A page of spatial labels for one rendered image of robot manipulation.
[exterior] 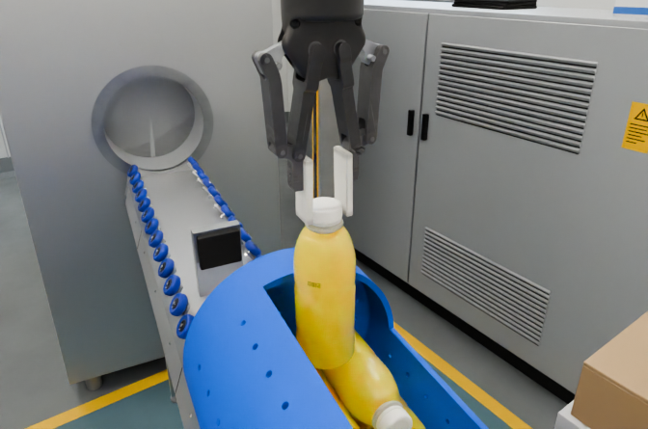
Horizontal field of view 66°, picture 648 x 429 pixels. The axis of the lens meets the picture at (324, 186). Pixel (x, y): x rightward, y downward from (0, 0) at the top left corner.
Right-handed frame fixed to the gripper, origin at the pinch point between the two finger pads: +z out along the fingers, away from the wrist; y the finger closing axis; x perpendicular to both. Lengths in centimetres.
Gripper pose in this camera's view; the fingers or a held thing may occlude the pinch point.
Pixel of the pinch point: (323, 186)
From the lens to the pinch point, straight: 51.5
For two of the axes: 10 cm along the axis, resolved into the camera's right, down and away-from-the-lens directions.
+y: -9.0, 1.7, -4.0
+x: 4.3, 3.4, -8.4
